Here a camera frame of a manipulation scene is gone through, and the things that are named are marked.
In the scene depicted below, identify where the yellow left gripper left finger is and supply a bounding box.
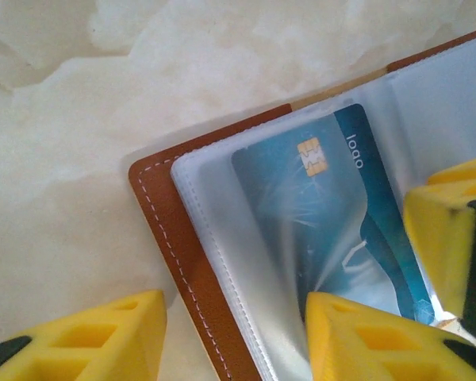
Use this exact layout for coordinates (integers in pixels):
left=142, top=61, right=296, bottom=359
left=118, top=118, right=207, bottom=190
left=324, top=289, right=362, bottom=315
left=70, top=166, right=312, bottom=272
left=0, top=289, right=168, bottom=381

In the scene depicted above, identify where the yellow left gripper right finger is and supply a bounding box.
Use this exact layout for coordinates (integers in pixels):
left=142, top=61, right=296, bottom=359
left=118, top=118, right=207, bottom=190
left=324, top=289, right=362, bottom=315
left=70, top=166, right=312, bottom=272
left=304, top=291, right=476, bottom=381

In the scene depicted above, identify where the brown leather card holder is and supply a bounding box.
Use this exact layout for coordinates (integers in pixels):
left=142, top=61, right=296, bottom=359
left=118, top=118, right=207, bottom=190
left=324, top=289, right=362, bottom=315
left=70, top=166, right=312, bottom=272
left=127, top=25, right=476, bottom=381

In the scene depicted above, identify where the blue credit card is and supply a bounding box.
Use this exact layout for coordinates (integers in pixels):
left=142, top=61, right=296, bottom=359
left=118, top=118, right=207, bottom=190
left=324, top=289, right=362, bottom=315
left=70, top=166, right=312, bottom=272
left=230, top=103, right=440, bottom=323

